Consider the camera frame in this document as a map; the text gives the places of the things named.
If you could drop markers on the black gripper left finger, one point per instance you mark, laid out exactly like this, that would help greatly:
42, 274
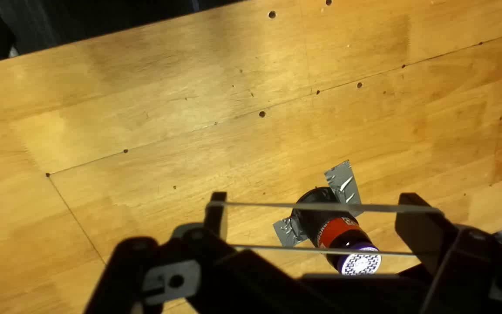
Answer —
147, 272

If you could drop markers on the black cylindrical can red label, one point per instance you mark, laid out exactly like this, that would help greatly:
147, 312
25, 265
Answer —
330, 228

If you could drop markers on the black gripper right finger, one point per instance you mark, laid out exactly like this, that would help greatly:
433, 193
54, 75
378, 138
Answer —
471, 272

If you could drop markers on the grey duct tape strip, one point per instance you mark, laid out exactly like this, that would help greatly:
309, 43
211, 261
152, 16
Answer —
342, 181

